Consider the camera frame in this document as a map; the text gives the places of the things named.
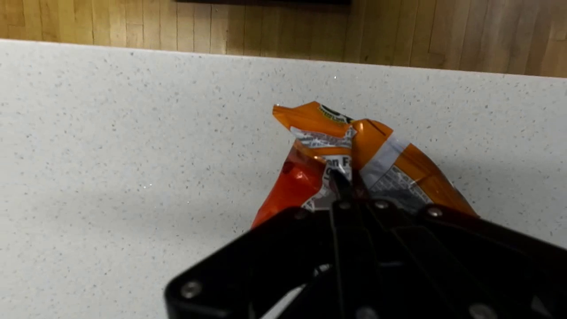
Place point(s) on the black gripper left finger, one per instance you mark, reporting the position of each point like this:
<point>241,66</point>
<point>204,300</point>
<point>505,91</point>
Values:
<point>259,260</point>

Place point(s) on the orange snack packet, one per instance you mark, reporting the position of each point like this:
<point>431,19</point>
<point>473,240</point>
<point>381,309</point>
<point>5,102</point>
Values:
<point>307,125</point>

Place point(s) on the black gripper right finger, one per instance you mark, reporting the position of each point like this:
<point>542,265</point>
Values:
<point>471,254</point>

